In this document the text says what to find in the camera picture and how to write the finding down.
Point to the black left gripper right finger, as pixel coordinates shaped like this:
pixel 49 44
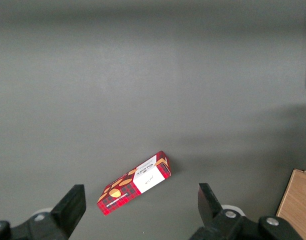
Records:
pixel 225 227

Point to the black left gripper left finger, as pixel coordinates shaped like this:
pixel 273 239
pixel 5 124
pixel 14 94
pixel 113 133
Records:
pixel 55 225

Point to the wooden drawer cabinet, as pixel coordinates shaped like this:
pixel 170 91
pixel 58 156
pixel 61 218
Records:
pixel 298 205

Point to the red tartan shortbread box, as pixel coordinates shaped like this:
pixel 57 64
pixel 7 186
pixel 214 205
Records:
pixel 123 190

